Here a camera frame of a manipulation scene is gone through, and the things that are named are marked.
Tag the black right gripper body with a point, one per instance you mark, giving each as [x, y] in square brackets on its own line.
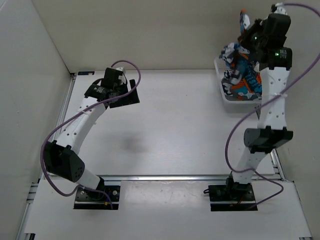
[253, 39]

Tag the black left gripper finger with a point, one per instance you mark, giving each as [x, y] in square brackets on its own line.
[133, 84]
[130, 99]

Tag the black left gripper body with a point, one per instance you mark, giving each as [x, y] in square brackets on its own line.
[121, 90]

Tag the colourful patterned shorts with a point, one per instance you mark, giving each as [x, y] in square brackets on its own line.
[240, 81]

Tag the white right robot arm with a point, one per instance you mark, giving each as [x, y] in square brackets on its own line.
[271, 131]

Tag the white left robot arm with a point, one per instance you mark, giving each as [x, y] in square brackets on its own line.
[61, 156]

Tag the dark label sticker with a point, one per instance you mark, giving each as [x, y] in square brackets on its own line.
[86, 73]

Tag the white plastic mesh basket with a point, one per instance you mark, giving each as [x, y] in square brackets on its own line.
[231, 104]

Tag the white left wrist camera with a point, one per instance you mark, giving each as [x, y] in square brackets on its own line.
[121, 72]

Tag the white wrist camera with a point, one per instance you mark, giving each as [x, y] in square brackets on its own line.
[278, 8]
[121, 72]

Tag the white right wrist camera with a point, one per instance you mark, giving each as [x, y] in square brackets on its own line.
[278, 8]

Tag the aluminium table edge rail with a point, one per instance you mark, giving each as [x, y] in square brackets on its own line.
[172, 177]

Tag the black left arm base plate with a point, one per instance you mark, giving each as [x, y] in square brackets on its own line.
[87, 200]

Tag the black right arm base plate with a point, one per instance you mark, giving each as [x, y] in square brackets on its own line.
[224, 200]

